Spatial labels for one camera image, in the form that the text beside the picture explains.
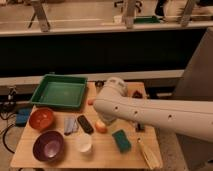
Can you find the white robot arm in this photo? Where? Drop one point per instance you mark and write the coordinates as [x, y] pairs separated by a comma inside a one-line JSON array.
[[191, 118]]

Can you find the small metal cup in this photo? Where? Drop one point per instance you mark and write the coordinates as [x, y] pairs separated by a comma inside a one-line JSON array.
[[99, 83]]

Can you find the orange carrot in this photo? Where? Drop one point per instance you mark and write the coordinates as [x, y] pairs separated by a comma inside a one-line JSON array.
[[91, 101]]

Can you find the dark red grape bunch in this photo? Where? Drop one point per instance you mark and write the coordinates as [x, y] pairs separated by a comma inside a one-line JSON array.
[[137, 94]]

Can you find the green plastic tray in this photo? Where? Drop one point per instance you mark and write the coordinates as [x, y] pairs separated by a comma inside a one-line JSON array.
[[60, 91]]

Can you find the yellow red apple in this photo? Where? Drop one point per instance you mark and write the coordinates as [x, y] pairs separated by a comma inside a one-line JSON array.
[[100, 126]]

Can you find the black binder clip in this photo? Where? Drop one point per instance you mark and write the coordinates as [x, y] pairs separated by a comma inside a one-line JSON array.
[[140, 127]]

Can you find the green sponge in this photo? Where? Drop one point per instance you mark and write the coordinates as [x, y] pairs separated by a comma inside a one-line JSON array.
[[121, 141]]

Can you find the white plastic cup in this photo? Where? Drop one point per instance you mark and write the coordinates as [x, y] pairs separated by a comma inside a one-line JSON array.
[[83, 143]]

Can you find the orange bowl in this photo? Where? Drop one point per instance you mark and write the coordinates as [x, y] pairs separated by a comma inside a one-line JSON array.
[[41, 118]]

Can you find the purple bowl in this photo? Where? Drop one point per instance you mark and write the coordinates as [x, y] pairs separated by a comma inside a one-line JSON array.
[[49, 146]]

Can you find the blue box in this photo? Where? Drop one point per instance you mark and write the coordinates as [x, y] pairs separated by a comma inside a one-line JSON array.
[[22, 116]]

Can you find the wooden scrub brush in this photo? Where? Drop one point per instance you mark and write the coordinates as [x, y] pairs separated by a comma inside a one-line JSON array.
[[148, 155]]

